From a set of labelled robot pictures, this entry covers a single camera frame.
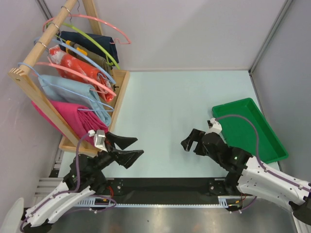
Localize orange white patterned trousers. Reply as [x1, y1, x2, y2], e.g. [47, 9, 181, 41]
[49, 45, 114, 102]

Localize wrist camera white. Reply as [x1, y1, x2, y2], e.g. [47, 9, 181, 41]
[88, 130, 107, 152]
[206, 118, 222, 134]

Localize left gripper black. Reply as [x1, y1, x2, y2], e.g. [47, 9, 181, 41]
[89, 131, 144, 175]

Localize lime green hanger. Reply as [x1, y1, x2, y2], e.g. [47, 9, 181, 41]
[56, 23, 120, 70]

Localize navy blue trousers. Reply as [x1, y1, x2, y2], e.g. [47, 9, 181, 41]
[61, 31, 119, 63]

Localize olive green trousers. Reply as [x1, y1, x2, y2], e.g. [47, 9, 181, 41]
[66, 40, 112, 75]

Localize pink hanger front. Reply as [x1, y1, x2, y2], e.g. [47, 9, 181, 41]
[35, 62, 117, 96]

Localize green plastic tray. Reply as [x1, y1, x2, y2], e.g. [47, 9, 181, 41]
[212, 98, 289, 164]

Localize light blue wire hanger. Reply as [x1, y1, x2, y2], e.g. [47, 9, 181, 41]
[18, 62, 114, 113]

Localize magenta trousers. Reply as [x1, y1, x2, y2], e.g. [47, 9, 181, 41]
[31, 100, 109, 146]

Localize light blue folded trousers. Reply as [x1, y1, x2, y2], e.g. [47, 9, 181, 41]
[38, 75, 111, 126]

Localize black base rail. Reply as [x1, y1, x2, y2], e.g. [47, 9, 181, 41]
[108, 178, 231, 205]

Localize wooden clothes rack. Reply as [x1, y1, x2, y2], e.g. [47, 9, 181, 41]
[8, 0, 130, 156]

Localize pink hanger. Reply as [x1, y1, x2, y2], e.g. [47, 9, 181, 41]
[43, 14, 132, 45]
[35, 62, 117, 96]

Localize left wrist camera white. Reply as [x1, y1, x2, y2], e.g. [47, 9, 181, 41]
[88, 130, 107, 152]

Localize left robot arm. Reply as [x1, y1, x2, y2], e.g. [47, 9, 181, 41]
[19, 130, 144, 233]

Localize pink hanger at back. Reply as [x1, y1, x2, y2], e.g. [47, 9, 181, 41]
[43, 14, 132, 45]

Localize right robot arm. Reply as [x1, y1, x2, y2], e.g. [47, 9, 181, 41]
[181, 129, 311, 225]

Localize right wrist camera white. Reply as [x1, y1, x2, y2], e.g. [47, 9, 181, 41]
[206, 118, 222, 134]

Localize blue hanger mid rack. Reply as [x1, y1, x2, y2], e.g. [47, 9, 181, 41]
[33, 36, 116, 84]

